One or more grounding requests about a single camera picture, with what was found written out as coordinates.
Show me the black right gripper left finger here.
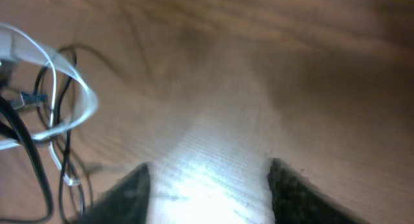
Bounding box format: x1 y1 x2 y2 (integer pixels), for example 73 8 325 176
69 163 151 224

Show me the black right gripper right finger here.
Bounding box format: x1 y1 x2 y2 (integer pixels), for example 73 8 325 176
267 158 367 224

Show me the black USB cable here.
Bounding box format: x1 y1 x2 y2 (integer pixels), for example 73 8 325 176
0 58 56 224

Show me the white USB cable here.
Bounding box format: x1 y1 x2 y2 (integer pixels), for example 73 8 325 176
0 22 100 186

